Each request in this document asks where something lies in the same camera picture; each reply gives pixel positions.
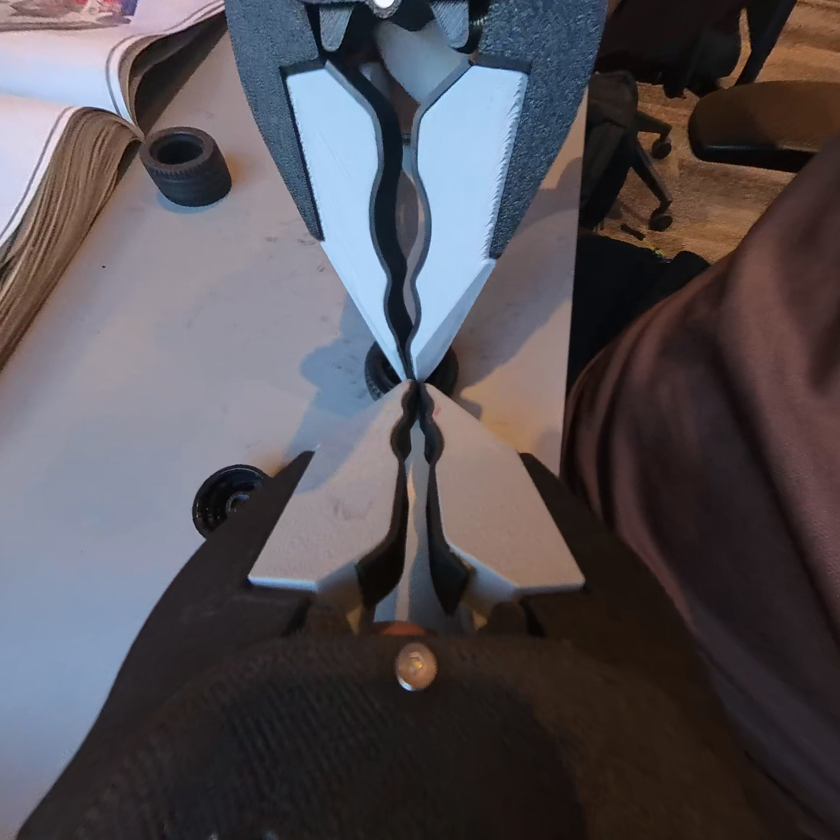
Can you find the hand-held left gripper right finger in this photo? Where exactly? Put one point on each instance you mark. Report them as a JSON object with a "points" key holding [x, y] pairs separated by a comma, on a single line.
{"points": [[499, 525]]}

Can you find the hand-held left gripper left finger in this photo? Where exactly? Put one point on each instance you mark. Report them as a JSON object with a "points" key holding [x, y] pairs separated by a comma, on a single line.
{"points": [[328, 525]]}

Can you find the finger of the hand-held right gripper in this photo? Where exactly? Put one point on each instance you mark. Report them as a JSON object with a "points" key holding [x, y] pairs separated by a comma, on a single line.
{"points": [[459, 164], [334, 164]]}

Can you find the black rubber tyre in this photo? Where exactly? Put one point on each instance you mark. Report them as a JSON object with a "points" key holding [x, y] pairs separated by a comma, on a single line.
{"points": [[379, 384], [190, 184]]}

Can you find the grey desk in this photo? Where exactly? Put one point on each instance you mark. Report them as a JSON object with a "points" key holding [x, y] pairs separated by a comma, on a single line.
{"points": [[164, 328]]}

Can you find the black wheel rim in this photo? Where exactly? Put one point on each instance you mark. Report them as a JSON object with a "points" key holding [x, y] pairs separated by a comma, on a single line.
{"points": [[220, 502]]}

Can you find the person's black trousers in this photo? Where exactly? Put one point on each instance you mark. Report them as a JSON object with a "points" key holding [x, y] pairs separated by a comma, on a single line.
{"points": [[610, 295]]}

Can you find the person's brown top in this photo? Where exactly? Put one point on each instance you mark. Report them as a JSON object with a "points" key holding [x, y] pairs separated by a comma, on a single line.
{"points": [[722, 459]]}

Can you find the instruction booklet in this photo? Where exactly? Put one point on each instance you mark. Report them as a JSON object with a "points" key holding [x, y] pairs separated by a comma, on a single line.
{"points": [[39, 164]]}

